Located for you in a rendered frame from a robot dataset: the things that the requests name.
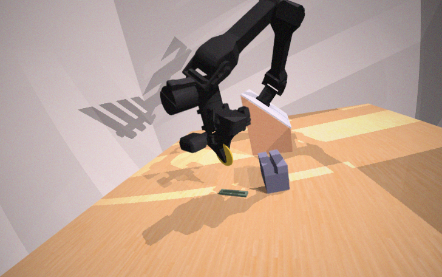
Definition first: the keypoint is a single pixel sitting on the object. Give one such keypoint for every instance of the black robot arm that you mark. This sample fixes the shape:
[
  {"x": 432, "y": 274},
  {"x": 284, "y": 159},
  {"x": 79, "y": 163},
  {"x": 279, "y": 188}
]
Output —
[{"x": 218, "y": 57}]

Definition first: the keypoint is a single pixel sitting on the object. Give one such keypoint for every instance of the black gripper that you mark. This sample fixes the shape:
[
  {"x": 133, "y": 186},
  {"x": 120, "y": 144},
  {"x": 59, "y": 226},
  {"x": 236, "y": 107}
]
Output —
[{"x": 194, "y": 142}]

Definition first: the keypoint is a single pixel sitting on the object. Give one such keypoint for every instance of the gold coin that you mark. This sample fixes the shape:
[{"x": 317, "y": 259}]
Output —
[{"x": 229, "y": 156}]

